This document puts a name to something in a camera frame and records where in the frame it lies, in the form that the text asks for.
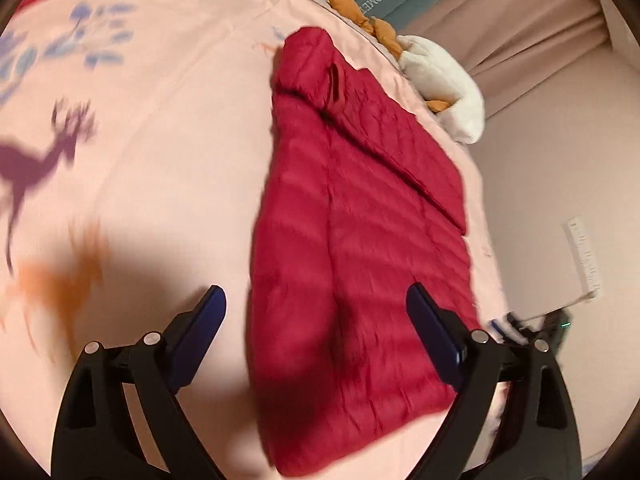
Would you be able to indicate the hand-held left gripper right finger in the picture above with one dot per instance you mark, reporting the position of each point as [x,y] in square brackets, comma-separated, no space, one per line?
[432,330]

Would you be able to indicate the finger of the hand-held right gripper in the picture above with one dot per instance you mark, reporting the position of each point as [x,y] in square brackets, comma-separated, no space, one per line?
[502,329]

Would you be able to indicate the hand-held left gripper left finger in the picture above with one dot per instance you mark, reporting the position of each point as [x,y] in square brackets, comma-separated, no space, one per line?
[200,325]

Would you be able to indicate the white paper strip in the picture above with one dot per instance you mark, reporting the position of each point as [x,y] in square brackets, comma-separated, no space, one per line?
[585,260]

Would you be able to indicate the pink printed bedsheet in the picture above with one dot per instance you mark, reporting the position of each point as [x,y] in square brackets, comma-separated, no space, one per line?
[165,160]

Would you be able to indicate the white goose plush toy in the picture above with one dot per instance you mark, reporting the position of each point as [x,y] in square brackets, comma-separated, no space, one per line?
[440,70]

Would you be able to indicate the beige curtain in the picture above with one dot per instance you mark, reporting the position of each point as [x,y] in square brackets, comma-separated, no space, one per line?
[530,25]

